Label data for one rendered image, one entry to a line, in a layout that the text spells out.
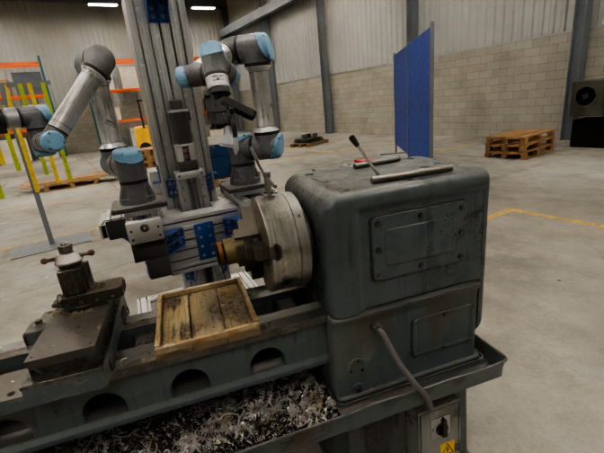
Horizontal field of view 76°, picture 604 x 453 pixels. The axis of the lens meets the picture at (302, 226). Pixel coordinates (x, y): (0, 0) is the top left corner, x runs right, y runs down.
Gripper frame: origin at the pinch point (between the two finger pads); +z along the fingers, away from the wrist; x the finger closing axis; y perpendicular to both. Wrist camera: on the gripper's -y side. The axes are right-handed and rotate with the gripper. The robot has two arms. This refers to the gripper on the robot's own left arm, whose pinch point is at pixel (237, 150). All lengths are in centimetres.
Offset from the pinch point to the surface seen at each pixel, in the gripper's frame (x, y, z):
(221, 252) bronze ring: 3.9, 11.5, 31.5
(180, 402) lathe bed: 4, 32, 73
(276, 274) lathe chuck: 12.9, -2.5, 41.0
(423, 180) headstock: 24, -50, 22
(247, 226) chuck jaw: -0.4, 1.4, 24.9
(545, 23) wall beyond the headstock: -590, -872, -331
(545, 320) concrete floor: -77, -188, 120
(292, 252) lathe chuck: 15.5, -8.0, 35.2
